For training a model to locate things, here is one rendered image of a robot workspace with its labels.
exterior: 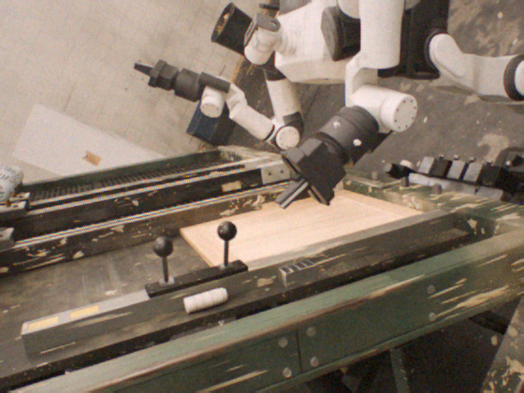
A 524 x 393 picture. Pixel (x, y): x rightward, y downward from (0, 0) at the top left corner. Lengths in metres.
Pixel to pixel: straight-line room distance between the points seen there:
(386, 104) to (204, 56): 5.92
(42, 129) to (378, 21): 4.49
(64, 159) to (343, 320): 4.52
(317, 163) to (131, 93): 5.77
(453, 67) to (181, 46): 5.43
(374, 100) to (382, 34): 0.11
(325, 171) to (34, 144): 4.45
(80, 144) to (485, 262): 4.53
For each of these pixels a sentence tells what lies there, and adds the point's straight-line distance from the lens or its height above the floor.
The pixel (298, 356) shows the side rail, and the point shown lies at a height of 1.33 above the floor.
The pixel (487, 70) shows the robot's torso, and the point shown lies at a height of 0.75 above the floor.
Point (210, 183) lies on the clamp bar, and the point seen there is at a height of 1.19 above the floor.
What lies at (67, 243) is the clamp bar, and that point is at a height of 1.63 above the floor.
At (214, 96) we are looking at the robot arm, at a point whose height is 1.41.
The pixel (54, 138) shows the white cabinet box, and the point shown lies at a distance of 5.08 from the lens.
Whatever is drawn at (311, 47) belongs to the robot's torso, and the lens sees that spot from 1.17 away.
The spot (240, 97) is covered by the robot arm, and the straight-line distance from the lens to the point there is 1.50.
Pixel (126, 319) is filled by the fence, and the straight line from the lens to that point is 0.91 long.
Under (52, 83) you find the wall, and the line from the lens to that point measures 6.46.
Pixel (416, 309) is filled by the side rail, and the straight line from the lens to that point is 0.85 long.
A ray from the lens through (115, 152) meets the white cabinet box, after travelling 5.10.
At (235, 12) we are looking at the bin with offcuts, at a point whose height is 0.59.
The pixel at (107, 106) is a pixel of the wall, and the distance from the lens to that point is 6.46.
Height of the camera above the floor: 1.76
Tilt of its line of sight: 25 degrees down
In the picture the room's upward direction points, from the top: 66 degrees counter-clockwise
